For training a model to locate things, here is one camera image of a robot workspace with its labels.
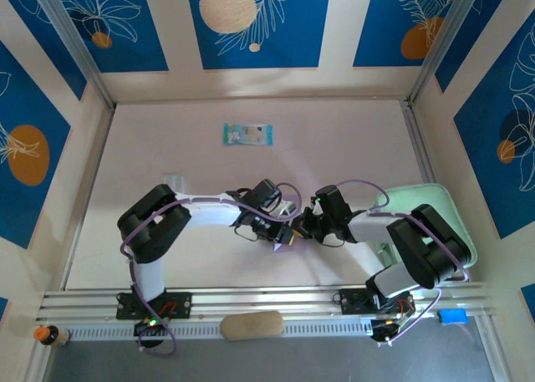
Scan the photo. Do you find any blue sponge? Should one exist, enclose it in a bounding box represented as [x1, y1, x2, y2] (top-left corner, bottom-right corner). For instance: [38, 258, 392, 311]
[436, 308, 468, 327]

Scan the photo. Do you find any aluminium frame post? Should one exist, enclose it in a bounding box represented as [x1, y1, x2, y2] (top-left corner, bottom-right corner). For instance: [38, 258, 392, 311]
[407, 0, 488, 107]
[29, 0, 117, 110]

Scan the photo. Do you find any gripper black wire loop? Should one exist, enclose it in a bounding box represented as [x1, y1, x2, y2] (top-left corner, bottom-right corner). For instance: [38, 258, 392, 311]
[233, 225, 258, 243]
[319, 231, 346, 249]

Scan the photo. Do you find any small orange-capped bottle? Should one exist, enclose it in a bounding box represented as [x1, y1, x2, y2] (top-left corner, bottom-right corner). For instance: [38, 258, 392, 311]
[33, 325, 70, 349]

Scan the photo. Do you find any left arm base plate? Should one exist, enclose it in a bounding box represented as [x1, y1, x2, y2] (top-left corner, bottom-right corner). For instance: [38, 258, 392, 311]
[115, 290, 193, 321]

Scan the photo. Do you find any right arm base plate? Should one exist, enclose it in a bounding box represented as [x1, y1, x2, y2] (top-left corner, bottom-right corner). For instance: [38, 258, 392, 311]
[339, 288, 415, 316]

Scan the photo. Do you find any right gripper black wire loop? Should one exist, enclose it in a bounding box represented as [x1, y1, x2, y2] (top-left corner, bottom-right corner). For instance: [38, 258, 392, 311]
[319, 231, 346, 249]

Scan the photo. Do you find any aluminium mounting rail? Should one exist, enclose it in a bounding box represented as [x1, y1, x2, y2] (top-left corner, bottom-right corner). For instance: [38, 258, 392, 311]
[36, 283, 498, 323]

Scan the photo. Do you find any slotted grey cable duct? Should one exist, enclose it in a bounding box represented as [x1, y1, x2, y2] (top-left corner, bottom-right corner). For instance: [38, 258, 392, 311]
[66, 318, 375, 342]

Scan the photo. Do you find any beige oval wooden block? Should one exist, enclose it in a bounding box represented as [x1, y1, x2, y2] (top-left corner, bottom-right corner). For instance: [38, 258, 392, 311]
[220, 310, 284, 341]

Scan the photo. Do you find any left gripper black wire loop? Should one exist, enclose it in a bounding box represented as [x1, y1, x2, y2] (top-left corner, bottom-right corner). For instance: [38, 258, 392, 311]
[233, 225, 258, 243]

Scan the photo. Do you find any blue snack packet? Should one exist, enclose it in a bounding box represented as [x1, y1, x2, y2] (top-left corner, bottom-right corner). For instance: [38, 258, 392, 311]
[222, 122, 275, 148]

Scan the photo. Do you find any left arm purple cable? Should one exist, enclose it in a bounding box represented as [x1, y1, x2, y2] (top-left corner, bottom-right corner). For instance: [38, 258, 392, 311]
[120, 183, 303, 356]

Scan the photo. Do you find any clear plastic wrapper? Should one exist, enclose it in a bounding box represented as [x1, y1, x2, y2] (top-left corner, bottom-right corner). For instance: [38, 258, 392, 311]
[163, 171, 188, 194]

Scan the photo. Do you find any aluminium side rail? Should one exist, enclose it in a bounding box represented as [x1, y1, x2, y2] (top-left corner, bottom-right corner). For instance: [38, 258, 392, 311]
[59, 105, 116, 292]
[401, 99, 438, 186]

